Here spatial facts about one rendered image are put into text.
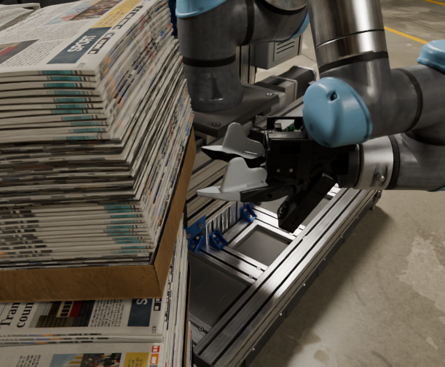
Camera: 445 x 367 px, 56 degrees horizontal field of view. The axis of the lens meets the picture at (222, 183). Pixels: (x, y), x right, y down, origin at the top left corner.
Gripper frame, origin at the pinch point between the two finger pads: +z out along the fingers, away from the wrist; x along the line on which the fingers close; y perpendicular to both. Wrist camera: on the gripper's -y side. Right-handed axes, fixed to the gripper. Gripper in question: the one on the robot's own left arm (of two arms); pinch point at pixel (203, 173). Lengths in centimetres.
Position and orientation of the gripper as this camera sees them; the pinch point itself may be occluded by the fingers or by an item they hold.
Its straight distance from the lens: 58.4
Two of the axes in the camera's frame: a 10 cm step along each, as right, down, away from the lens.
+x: -0.2, 5.5, -8.4
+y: 0.0, -8.4, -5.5
